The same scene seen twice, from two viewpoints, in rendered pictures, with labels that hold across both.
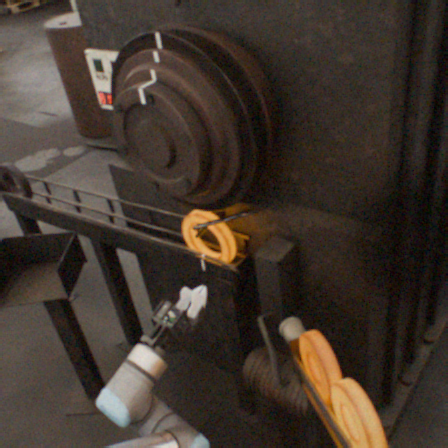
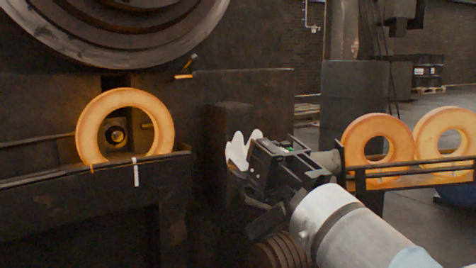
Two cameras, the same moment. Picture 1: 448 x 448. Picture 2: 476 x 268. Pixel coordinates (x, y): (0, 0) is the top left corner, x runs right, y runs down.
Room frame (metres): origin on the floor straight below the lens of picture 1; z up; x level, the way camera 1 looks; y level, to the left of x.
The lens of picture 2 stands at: (0.80, 0.68, 0.90)
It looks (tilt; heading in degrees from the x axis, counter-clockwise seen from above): 11 degrees down; 285
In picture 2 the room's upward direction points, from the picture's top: straight up
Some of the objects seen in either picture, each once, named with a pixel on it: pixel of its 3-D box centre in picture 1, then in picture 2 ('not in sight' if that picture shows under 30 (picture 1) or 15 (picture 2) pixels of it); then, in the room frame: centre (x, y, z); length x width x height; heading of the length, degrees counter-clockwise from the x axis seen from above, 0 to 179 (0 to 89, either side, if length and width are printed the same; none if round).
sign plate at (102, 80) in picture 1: (122, 83); not in sight; (1.49, 0.23, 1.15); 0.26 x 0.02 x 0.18; 47
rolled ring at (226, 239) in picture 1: (208, 238); (127, 136); (1.18, 0.05, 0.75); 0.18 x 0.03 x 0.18; 46
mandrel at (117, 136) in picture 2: not in sight; (108, 130); (1.30, -0.06, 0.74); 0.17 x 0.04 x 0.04; 137
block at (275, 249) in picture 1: (279, 280); (229, 154); (1.03, -0.13, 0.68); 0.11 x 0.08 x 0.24; 137
